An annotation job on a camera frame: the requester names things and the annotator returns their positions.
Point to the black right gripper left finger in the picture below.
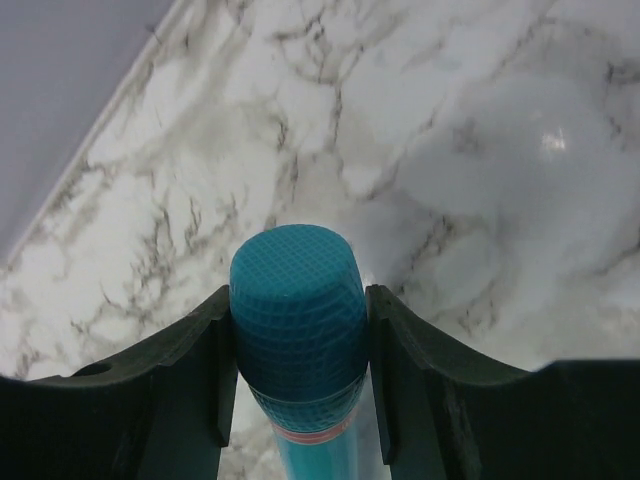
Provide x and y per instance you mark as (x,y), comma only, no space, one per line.
(160,409)

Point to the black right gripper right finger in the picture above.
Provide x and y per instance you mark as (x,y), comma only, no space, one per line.
(447,411)

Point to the blue microphone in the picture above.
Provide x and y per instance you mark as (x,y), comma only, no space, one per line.
(300,325)

